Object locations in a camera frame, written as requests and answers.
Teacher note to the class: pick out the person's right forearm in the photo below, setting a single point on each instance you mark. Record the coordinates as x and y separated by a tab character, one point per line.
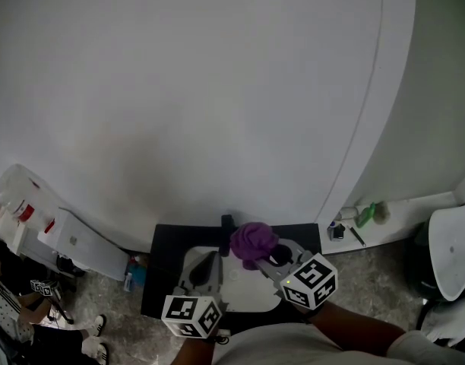
354	329

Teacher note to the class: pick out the person's left forearm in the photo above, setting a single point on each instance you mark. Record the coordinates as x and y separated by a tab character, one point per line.
194	352

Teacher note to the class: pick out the white window ledge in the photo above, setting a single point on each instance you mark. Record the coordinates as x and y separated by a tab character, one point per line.
399	219

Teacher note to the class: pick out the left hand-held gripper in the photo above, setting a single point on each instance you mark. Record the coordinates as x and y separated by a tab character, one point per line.
190	314

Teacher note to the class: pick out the black faucet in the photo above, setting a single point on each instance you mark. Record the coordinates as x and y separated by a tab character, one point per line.
225	234

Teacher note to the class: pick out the black waste bin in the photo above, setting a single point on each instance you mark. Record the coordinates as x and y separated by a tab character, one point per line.
69	266

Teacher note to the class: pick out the white water dispenser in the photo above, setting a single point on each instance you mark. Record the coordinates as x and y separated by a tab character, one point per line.
88	249

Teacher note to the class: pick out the purple cloth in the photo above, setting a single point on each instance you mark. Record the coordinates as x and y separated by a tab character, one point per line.
251	242

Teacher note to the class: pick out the round beige scrubber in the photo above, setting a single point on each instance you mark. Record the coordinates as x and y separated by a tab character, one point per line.
383	212

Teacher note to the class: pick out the black vanity cabinet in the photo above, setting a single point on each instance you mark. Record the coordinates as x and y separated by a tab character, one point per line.
168	264

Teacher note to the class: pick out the person's grey shirt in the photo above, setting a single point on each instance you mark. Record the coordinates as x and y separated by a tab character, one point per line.
278	346

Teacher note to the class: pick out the clear red-label water bottle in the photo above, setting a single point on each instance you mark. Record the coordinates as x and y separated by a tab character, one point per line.
19	196

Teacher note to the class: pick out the white sink basin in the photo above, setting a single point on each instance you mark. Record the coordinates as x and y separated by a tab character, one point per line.
247	291

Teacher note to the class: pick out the white bag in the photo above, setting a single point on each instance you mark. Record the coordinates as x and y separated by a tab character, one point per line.
453	325

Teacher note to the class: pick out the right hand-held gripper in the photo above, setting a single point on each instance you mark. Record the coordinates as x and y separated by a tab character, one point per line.
310	281

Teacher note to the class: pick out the green bottle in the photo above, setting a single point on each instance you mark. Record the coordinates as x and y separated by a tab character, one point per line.
366	216

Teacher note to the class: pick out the small black device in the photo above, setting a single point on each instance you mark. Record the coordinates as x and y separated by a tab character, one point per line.
337	232

